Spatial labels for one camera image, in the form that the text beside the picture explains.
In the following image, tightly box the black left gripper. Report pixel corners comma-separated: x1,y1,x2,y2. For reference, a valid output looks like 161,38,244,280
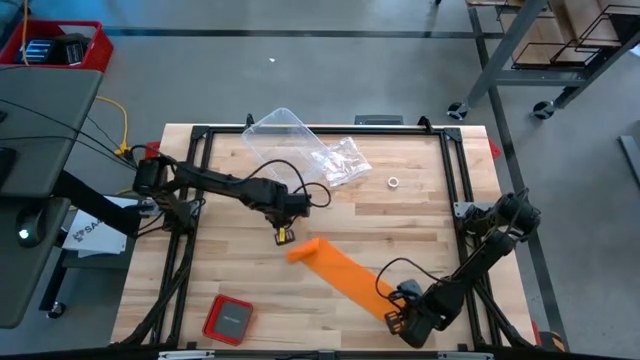
263,192,302,247

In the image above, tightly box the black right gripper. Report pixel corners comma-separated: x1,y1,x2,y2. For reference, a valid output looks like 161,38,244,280
383,298,442,350

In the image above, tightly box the orange elastic bandage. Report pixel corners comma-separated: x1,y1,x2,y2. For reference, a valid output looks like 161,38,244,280
285,237,406,321

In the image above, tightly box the clear plastic bag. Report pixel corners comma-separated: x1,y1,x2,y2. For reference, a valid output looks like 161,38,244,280
310,135,374,189

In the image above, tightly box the clear plastic container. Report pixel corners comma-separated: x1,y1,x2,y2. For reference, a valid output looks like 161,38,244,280
241,106,332,190

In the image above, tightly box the red-edged grey box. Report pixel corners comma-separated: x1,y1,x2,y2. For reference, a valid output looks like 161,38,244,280
201,293,255,347

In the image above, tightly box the orange black striped block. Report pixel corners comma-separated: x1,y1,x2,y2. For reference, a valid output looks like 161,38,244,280
541,329,567,354

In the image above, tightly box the white printed paper sheet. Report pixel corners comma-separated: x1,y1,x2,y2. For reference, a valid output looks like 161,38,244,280
62,194,130,260

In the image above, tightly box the black desk support bar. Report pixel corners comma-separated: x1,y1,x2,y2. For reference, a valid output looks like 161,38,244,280
52,169,144,239

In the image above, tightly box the black computer mouse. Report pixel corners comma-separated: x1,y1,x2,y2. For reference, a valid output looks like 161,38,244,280
14,206,50,250

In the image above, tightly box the red plastic basket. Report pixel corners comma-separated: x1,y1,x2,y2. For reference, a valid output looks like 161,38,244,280
0,19,115,74

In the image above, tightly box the grey workstation desk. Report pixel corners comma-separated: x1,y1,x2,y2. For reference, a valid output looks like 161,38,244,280
0,64,105,330

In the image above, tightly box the black power adapter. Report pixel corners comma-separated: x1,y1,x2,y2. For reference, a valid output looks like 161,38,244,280
52,33,92,66

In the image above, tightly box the grey metal beam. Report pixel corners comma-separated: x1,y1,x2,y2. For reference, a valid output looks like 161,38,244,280
617,134,640,189

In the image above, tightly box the grey metal wheeled cart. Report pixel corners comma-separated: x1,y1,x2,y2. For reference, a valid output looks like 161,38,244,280
447,0,640,122

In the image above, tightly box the blue striped device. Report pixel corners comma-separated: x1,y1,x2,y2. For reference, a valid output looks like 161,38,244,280
22,38,55,65

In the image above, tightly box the wooden box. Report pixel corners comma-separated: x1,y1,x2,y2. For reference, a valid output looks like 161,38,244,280
498,0,626,65

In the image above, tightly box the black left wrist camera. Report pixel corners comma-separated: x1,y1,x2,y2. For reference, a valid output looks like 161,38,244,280
285,193,312,217

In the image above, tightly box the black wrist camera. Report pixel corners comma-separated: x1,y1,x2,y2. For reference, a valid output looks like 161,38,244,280
285,193,312,217
397,278,425,302

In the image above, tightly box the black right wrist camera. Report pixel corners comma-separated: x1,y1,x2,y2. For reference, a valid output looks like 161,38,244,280
397,278,425,302

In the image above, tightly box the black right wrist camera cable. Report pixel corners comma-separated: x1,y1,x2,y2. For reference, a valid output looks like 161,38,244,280
374,257,454,301

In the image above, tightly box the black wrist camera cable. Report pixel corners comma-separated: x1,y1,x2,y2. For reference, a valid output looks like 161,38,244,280
244,158,332,209
374,257,454,301

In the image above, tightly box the black left wrist camera cable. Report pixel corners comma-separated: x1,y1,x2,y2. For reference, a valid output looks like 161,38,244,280
244,158,332,209

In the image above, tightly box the silver metal bracket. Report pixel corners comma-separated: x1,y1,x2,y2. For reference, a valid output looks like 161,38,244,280
157,349,216,360
437,351,495,360

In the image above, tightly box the dark grey bracket plate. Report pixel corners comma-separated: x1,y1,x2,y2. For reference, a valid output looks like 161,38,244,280
353,114,404,126

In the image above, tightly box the yellow power cable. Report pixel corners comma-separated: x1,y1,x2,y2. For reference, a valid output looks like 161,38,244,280
19,0,30,66
94,94,136,160

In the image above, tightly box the thin black desk cable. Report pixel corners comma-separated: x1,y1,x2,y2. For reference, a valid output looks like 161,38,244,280
0,98,139,170
0,133,137,165

